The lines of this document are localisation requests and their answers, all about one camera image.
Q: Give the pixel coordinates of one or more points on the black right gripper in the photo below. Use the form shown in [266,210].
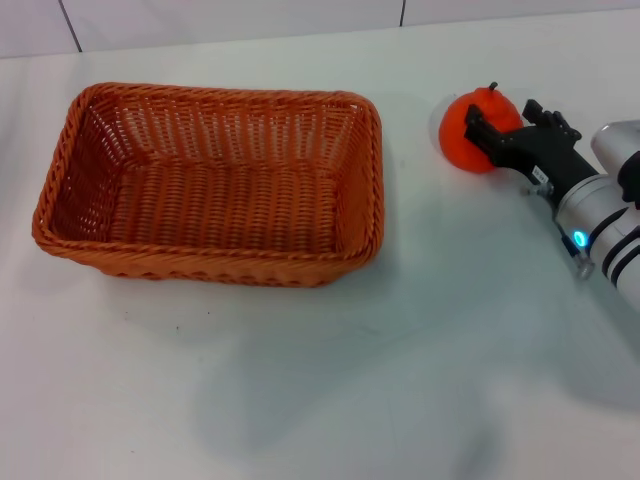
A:
[545,155]

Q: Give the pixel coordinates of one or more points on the orange toy fruit with stem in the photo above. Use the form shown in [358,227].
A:
[457,140]

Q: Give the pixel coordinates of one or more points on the orange woven plastic basket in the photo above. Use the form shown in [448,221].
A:
[215,200]

